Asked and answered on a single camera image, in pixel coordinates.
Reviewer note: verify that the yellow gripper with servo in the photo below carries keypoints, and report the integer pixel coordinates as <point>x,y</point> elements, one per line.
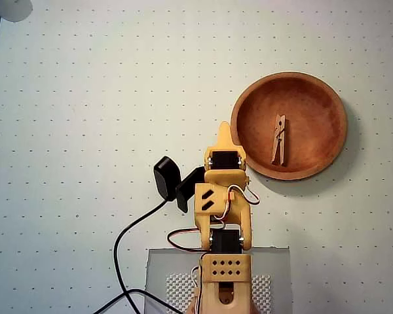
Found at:
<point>223,175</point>

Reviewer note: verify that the wooden clothespin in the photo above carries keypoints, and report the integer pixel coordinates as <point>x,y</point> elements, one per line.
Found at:
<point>280,147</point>

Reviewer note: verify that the round wooden bowl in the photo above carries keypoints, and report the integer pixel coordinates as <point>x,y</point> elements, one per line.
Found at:
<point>314,108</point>

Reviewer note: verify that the white textured mat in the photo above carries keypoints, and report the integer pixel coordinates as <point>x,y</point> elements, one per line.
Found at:
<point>260,291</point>

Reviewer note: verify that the white rounded object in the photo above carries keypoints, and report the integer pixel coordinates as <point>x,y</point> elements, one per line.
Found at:
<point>10,8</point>

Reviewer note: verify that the black camera bracket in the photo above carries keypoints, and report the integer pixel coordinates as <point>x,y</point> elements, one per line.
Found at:
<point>188,189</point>

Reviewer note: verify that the grey base plate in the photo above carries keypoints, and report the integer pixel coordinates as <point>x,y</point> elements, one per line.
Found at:
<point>275,268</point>

